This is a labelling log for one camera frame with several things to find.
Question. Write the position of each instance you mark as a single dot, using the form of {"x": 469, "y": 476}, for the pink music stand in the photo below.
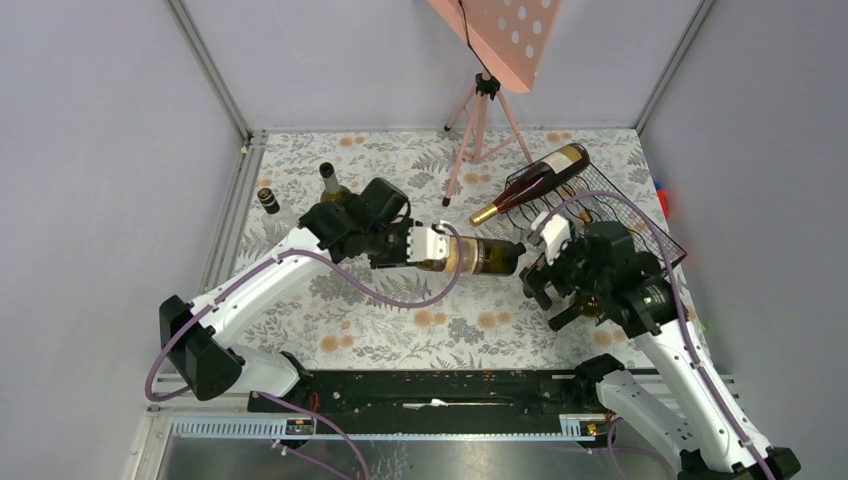
{"x": 508, "y": 39}

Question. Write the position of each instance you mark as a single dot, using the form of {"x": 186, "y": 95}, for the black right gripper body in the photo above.
{"x": 570, "y": 269}

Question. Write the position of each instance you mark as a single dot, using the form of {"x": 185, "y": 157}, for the clear liquor bottle black cap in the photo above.
{"x": 278, "y": 218}

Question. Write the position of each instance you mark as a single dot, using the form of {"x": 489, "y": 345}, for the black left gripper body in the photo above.
{"x": 389, "y": 246}

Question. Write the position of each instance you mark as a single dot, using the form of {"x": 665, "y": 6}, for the olive wine bottle black cap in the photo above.
{"x": 583, "y": 305}

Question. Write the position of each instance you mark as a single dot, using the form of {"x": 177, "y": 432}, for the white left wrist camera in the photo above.
{"x": 424, "y": 243}

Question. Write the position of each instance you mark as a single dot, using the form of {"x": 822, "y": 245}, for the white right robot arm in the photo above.
{"x": 709, "y": 436}

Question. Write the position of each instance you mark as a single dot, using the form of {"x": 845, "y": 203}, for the black wire wine rack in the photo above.
{"x": 616, "y": 212}

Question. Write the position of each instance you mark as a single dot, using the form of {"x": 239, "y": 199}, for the green wine bottle brown label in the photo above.
{"x": 477, "y": 256}

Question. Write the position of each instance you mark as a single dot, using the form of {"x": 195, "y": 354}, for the red wine bottle gold cap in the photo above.
{"x": 538, "y": 179}

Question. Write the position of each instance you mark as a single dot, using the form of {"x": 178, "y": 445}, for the dark wine bottle beside arm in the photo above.
{"x": 333, "y": 190}

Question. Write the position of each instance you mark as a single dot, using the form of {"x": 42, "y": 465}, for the grey slotted cable duct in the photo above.
{"x": 434, "y": 427}

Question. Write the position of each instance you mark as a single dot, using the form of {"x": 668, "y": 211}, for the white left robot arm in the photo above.
{"x": 200, "y": 349}

